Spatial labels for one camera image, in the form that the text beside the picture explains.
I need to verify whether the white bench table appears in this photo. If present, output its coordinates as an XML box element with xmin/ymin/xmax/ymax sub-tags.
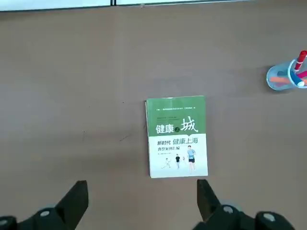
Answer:
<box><xmin>117</xmin><ymin>0</ymin><xmax>259</xmax><ymax>6</ymax></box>
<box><xmin>0</xmin><ymin>0</ymin><xmax>111</xmax><ymax>12</ymax></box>

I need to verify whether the red marker pen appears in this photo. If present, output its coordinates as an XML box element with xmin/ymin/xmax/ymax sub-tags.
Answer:
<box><xmin>294</xmin><ymin>50</ymin><xmax>307</xmax><ymax>71</ymax></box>

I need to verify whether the green and white book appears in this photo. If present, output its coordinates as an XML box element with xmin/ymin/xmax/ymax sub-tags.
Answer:
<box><xmin>144</xmin><ymin>95</ymin><xmax>209</xmax><ymax>179</ymax></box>

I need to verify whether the clear plastic pen cup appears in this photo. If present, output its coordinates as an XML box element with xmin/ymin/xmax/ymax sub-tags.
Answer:
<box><xmin>266</xmin><ymin>59</ymin><xmax>307</xmax><ymax>93</ymax></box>

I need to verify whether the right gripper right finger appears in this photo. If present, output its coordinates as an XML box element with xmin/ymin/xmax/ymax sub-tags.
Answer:
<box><xmin>191</xmin><ymin>179</ymin><xmax>296</xmax><ymax>230</ymax></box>

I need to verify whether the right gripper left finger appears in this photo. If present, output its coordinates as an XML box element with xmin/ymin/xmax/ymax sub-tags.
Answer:
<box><xmin>0</xmin><ymin>180</ymin><xmax>89</xmax><ymax>230</ymax></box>

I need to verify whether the orange marker pen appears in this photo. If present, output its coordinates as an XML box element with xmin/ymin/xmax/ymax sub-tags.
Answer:
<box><xmin>270</xmin><ymin>76</ymin><xmax>292</xmax><ymax>85</ymax></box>

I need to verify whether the blue marker white cap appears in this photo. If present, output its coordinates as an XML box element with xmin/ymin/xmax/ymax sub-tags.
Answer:
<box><xmin>291</xmin><ymin>71</ymin><xmax>307</xmax><ymax>88</ymax></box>

